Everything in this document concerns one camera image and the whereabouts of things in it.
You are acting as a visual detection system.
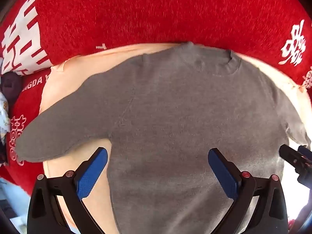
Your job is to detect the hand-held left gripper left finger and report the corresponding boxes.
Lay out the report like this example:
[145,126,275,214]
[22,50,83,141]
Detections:
[27,147,109,234]

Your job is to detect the grey knit sweater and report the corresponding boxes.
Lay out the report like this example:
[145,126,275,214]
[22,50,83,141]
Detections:
[15,41,311,234]

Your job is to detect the cream quilted mat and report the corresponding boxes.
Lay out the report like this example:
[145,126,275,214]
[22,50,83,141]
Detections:
[39,43,312,234]

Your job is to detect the pale patterned cloth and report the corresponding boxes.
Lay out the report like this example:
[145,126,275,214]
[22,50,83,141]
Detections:
[0,94,11,142]

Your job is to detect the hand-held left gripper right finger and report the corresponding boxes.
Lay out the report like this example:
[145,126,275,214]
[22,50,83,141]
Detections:
[208,147,289,234]

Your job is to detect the dark purple cloth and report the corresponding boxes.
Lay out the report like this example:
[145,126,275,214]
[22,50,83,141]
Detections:
[0,73,23,105]

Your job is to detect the red blanket with white print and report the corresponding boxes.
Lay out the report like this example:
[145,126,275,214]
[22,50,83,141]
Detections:
[0,0,312,200]

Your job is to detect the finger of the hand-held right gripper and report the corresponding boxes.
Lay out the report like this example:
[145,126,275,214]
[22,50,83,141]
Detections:
[298,145,312,161]
[279,144,312,175]

